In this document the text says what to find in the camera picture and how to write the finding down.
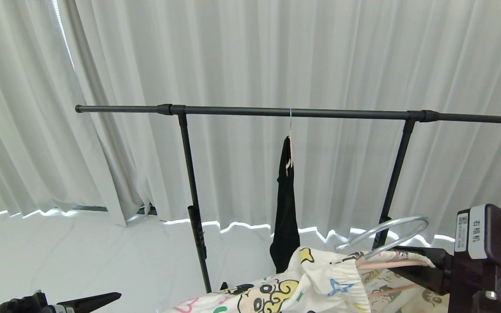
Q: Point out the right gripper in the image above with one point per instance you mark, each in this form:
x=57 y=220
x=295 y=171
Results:
x=458 y=278

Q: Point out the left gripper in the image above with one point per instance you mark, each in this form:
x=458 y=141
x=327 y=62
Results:
x=24 y=304

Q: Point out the pink clothes hanger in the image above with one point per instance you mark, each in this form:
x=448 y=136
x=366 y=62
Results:
x=389 y=225
x=290 y=148

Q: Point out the cream printed garment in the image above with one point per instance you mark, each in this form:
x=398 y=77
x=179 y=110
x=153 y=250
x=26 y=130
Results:
x=320 y=282

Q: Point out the black garment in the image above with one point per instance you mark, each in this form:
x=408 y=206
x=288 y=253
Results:
x=285 y=226

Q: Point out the black clothes rack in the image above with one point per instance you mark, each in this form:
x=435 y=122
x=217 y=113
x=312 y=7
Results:
x=276 y=112

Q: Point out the white curtain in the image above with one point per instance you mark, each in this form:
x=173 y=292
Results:
x=255 y=182
x=15 y=130

